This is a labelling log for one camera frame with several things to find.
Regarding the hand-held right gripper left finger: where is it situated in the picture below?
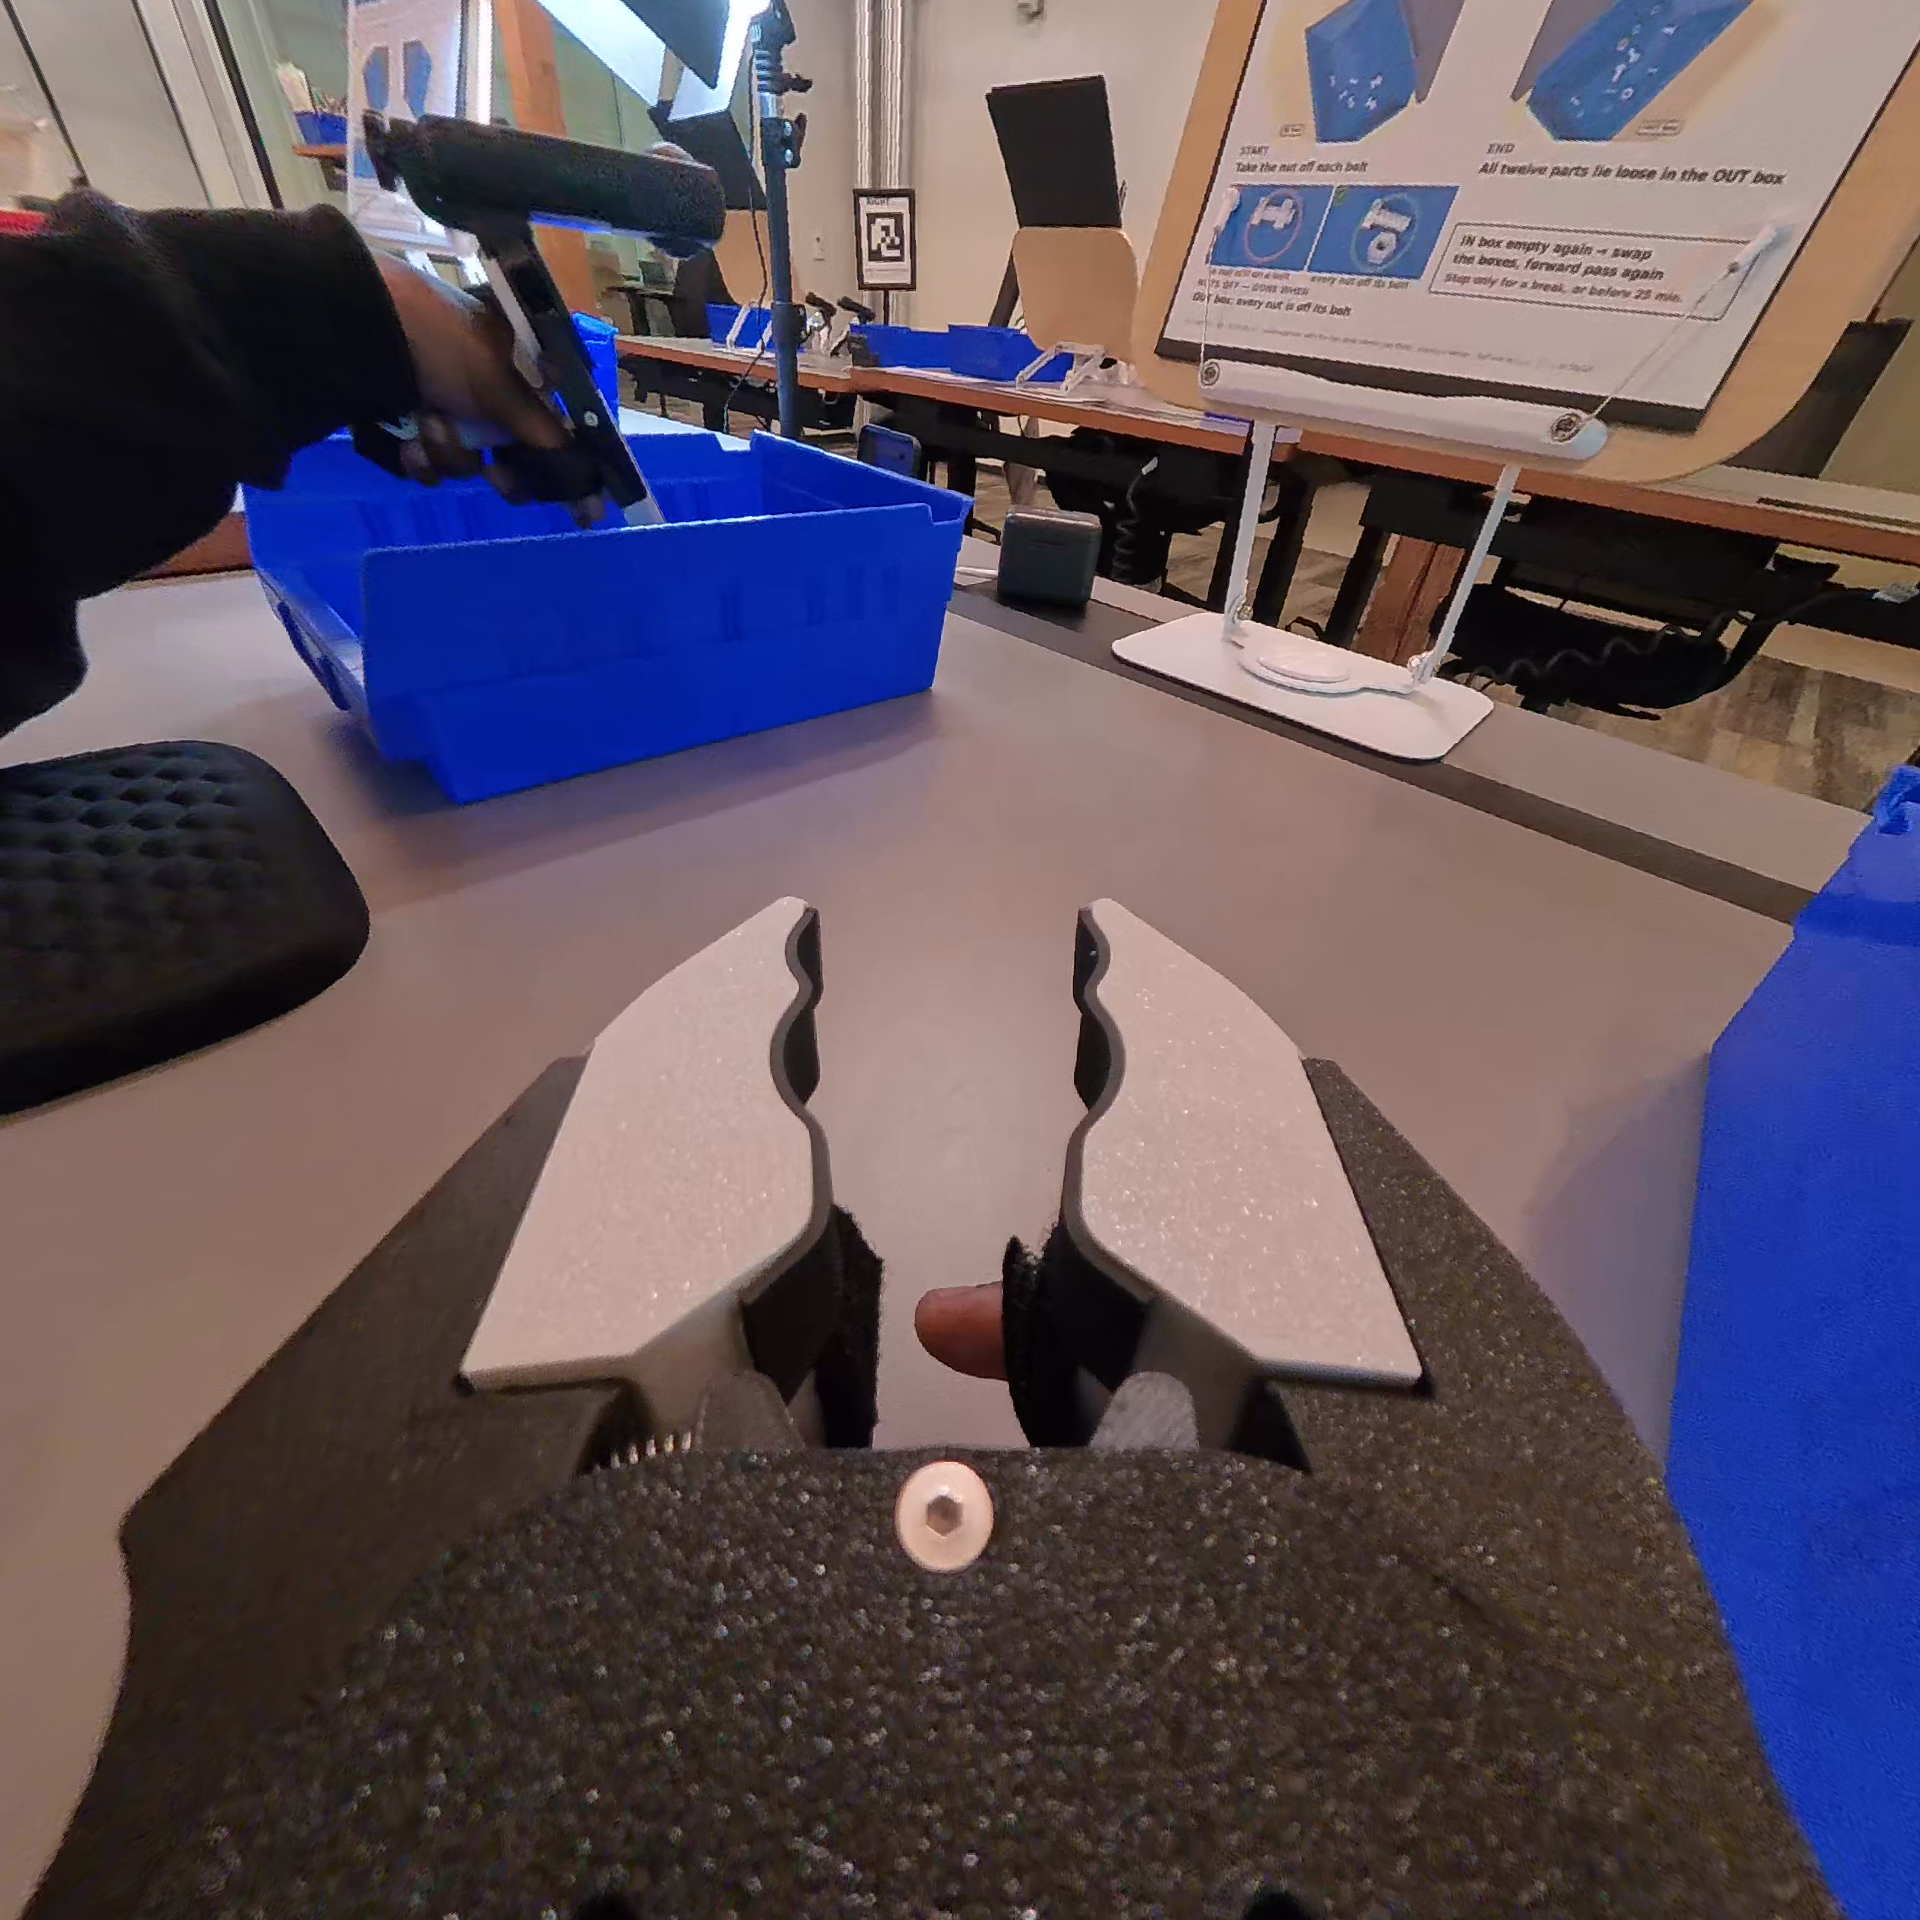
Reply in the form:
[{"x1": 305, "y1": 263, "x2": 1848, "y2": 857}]
[{"x1": 457, "y1": 895, "x2": 891, "y2": 1450}]

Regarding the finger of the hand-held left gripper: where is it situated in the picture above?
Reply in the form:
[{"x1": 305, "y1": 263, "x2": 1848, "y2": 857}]
[{"x1": 546, "y1": 352, "x2": 673, "y2": 537}]

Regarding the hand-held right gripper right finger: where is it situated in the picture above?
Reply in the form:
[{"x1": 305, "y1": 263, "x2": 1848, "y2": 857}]
[{"x1": 1000, "y1": 895, "x2": 1428, "y2": 1452}]

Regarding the person's left forearm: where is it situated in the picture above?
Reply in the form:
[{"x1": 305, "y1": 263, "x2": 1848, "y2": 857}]
[{"x1": 0, "y1": 187, "x2": 430, "y2": 741}]

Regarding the person's left hand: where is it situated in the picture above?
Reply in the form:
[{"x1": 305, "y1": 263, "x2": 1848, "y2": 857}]
[{"x1": 376, "y1": 253, "x2": 571, "y2": 459}]

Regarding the roll-up banner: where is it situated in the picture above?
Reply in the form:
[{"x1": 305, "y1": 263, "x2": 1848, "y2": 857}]
[{"x1": 345, "y1": 0, "x2": 499, "y2": 182}]

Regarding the grey tool case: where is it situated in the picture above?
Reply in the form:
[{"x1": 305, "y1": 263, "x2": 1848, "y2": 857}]
[{"x1": 999, "y1": 510, "x2": 1104, "y2": 613}]

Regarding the black monitor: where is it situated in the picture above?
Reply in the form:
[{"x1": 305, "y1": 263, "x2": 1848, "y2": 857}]
[{"x1": 985, "y1": 76, "x2": 1121, "y2": 236}]

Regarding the black round cushion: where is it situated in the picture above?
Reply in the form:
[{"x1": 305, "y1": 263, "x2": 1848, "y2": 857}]
[{"x1": 0, "y1": 742, "x2": 371, "y2": 1120}]

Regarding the long wooden desk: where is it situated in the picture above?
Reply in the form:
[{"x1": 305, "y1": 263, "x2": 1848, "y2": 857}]
[{"x1": 615, "y1": 325, "x2": 1920, "y2": 648}]

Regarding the instruction sign board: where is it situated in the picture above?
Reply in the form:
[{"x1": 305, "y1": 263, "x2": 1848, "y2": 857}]
[{"x1": 1135, "y1": 0, "x2": 1920, "y2": 484}]

